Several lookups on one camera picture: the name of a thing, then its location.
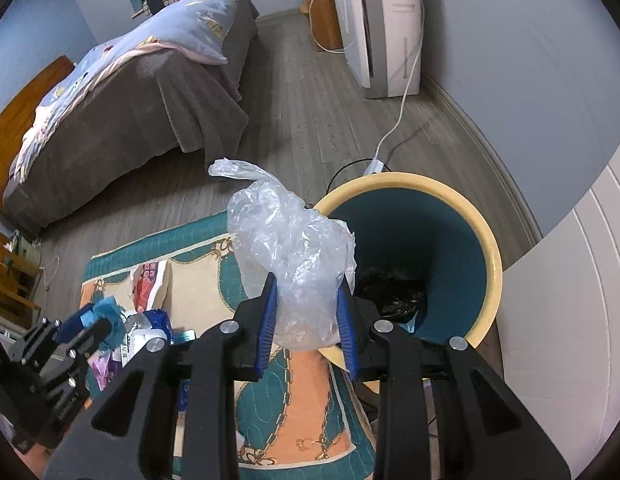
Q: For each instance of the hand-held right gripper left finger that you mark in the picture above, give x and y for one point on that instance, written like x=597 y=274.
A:
x=267 y=321

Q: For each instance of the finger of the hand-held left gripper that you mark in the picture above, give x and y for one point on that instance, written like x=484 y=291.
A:
x=77 y=321
x=94 y=340

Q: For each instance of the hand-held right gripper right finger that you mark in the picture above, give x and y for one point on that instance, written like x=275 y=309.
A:
x=346 y=331

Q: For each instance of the blue face mask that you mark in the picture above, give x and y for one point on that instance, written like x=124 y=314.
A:
x=115 y=310

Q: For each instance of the white red printed wrapper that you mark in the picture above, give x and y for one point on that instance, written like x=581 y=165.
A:
x=147 y=285

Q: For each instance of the clear plastic bag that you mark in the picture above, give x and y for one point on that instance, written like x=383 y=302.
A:
x=290 y=240

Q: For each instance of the yellow rimmed trash bin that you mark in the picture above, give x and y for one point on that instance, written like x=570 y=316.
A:
x=440 y=240

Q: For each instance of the purple packet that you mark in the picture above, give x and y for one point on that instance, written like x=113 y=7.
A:
x=103 y=370

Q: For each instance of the crumpled white packaging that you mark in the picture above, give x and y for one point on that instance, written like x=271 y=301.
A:
x=134 y=340

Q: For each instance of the black plastic bag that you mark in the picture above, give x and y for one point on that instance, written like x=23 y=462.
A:
x=390 y=292

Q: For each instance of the blue white packet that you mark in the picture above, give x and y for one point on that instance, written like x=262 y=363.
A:
x=157 y=322

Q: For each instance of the patterned teal orange rug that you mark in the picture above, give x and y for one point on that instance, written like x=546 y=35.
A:
x=209 y=280

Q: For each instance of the wooden chair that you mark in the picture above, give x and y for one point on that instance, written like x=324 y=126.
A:
x=4 y=280

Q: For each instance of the white power strip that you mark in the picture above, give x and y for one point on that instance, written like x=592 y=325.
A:
x=376 y=166

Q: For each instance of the bed with brown cover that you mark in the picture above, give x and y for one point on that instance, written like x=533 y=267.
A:
x=139 y=125

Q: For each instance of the wooden headboard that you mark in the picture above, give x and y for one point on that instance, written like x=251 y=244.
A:
x=19 y=120

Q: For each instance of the white panelled door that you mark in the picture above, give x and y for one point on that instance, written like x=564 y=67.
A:
x=565 y=310

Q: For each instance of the white air purifier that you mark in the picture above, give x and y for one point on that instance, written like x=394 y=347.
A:
x=390 y=35

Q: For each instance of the blue pillow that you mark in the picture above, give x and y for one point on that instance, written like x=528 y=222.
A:
x=189 y=25

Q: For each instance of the wooden cabinet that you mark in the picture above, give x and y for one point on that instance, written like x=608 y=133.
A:
x=326 y=15

